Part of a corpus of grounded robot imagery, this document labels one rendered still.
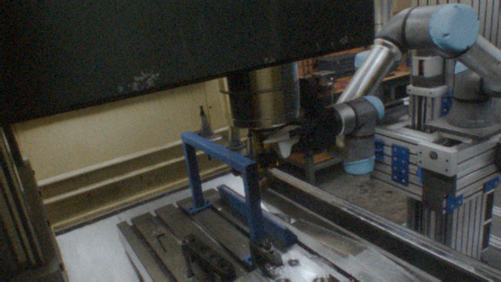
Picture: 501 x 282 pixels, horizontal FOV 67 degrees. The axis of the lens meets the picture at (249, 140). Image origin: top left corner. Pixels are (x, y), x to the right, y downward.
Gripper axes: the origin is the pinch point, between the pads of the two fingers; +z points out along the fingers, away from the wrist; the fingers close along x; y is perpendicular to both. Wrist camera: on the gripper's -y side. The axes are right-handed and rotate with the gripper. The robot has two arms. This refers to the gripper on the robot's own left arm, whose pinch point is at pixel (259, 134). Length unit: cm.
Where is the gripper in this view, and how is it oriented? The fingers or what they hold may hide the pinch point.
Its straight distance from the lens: 78.9
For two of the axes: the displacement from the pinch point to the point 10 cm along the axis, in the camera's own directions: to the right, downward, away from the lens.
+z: -8.3, 2.5, -4.9
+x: -5.4, -2.1, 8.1
